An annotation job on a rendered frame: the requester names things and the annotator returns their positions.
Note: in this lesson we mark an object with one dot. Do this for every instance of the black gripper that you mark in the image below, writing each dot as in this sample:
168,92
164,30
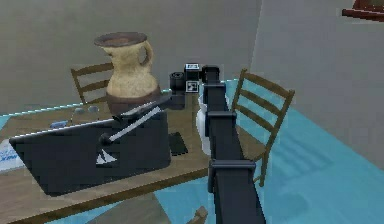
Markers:
177,90

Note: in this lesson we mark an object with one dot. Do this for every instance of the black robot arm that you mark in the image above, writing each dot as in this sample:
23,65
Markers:
230,156

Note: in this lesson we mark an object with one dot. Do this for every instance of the black flat phone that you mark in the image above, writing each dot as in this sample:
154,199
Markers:
177,143

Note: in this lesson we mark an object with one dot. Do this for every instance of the tan ceramic jug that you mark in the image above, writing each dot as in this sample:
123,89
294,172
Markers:
130,71

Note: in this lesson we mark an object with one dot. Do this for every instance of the grey eyeglasses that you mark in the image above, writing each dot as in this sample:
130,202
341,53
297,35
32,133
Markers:
85,110

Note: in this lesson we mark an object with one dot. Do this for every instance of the wooden slatted chair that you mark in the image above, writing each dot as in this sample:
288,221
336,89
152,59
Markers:
263,113
91,83

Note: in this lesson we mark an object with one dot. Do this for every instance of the black open laptop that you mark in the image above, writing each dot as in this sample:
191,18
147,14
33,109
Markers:
83,156

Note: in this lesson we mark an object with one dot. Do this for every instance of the white bottle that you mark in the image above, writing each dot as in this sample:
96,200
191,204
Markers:
203,130

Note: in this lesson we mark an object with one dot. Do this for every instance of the wooden dining table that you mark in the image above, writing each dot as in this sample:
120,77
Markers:
110,186

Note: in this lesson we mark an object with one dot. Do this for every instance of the small blue object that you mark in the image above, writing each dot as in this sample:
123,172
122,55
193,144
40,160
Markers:
58,124

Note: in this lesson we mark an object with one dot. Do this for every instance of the white printed paper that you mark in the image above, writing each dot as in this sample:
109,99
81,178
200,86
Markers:
8,155

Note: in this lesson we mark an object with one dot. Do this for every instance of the dark red wall shelf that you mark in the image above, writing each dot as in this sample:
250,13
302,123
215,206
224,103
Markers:
365,10

